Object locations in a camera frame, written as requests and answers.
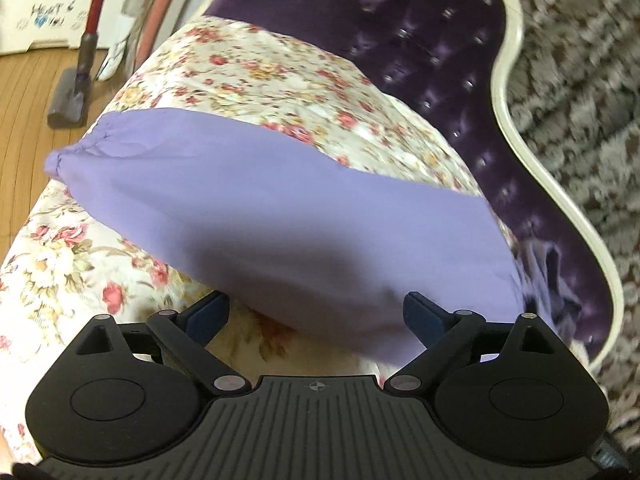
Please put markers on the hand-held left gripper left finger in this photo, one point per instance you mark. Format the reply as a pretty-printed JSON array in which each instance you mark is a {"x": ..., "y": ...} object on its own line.
[{"x": 207, "y": 317}]

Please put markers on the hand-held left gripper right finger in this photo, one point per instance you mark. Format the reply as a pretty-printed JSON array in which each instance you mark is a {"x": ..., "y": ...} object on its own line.
[{"x": 422, "y": 317}]

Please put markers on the lavender garment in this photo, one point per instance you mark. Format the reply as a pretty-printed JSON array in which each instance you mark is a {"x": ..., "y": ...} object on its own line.
[{"x": 300, "y": 210}]

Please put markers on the floral blanket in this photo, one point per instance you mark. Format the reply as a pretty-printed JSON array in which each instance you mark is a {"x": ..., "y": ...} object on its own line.
[{"x": 250, "y": 65}]

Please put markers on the purple tufted headboard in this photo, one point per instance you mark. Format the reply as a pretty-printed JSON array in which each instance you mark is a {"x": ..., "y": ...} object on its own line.
[{"x": 440, "y": 35}]

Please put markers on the grey damask curtain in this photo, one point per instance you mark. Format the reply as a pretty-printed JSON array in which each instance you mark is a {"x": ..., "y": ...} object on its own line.
[{"x": 575, "y": 60}]

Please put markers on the pink pole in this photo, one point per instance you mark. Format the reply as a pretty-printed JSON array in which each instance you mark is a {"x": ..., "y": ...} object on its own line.
[{"x": 160, "y": 10}]

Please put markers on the white cardboard box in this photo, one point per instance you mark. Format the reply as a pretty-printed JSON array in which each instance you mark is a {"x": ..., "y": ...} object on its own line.
[{"x": 40, "y": 15}]

